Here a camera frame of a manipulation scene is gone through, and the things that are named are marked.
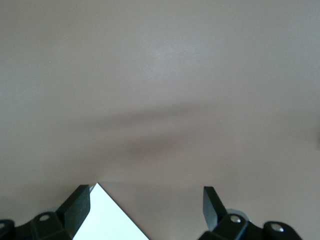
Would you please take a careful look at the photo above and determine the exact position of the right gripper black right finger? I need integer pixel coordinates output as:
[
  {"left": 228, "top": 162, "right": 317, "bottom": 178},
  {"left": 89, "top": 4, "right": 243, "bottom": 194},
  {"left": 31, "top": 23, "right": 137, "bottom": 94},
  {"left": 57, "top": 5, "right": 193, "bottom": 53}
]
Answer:
[{"left": 197, "top": 186, "right": 305, "bottom": 240}]

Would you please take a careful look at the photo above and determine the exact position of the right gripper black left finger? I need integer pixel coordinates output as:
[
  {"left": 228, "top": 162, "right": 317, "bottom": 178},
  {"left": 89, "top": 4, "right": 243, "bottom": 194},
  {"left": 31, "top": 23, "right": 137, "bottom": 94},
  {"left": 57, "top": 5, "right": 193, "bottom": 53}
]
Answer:
[{"left": 0, "top": 184, "right": 91, "bottom": 240}]

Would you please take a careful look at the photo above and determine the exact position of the white three-drawer cabinet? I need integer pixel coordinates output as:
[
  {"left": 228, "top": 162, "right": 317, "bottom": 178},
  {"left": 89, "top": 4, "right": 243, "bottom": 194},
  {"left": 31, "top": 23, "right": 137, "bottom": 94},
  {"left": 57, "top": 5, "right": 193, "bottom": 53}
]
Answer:
[{"left": 73, "top": 182, "right": 151, "bottom": 240}]

